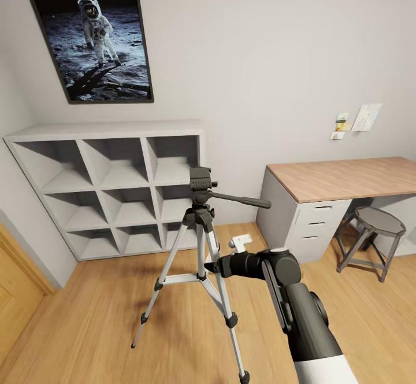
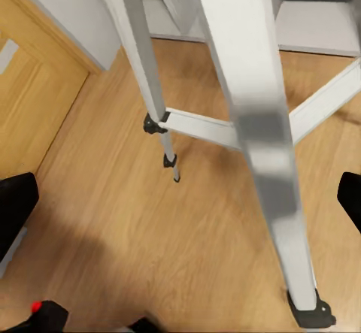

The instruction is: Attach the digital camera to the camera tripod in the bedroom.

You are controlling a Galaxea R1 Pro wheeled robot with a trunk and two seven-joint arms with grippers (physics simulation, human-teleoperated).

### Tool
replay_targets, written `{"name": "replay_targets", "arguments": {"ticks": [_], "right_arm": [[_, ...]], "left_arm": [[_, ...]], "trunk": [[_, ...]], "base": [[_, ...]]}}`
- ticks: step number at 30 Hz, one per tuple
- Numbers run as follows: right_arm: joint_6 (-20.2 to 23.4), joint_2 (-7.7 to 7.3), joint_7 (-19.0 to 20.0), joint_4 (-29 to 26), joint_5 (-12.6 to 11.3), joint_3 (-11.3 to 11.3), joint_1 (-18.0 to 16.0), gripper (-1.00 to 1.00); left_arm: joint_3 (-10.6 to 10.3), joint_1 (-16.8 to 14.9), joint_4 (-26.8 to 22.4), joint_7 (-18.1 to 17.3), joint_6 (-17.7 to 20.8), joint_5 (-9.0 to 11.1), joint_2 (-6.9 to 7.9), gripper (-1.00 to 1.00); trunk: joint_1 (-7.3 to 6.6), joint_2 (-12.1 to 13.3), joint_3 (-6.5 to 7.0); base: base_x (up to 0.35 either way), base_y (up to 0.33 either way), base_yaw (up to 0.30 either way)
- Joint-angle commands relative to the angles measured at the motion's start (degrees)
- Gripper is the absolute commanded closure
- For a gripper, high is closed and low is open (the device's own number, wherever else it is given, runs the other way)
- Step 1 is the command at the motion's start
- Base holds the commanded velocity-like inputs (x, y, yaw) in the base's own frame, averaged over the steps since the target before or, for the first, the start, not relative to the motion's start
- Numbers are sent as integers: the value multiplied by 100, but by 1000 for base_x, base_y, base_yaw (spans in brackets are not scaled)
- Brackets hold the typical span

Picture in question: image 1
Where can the map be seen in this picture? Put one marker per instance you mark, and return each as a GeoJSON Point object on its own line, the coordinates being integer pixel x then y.
{"type": "Point", "coordinates": [346, 126]}
{"type": "Point", "coordinates": [366, 116]}

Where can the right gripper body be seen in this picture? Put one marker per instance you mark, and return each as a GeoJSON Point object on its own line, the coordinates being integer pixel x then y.
{"type": "Point", "coordinates": [235, 264]}

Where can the door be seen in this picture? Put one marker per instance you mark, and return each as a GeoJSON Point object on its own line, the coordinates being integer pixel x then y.
{"type": "Point", "coordinates": [22, 287]}

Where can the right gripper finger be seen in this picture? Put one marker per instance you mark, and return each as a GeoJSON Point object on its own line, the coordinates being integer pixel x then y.
{"type": "Point", "coordinates": [213, 267]}

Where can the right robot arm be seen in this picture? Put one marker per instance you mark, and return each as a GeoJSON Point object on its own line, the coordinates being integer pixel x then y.
{"type": "Point", "coordinates": [317, 356]}

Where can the painting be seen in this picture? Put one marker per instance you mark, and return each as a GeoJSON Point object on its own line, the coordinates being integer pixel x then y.
{"type": "Point", "coordinates": [98, 48]}

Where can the camera tripod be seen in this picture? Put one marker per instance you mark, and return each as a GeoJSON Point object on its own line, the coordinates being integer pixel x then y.
{"type": "Point", "coordinates": [200, 212]}

